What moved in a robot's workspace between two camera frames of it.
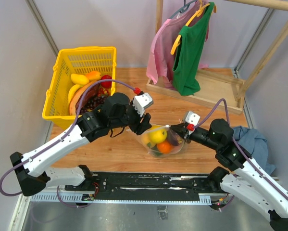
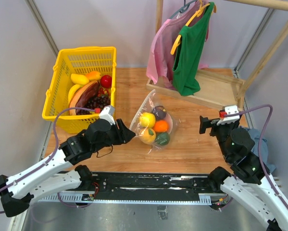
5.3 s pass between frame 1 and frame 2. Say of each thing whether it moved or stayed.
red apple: stayed
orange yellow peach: stayed
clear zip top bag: moved
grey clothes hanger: stayed
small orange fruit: moved
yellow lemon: moved
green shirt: stayed
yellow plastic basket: stayed
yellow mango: stayed
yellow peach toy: stayed
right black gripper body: moved
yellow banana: stayed
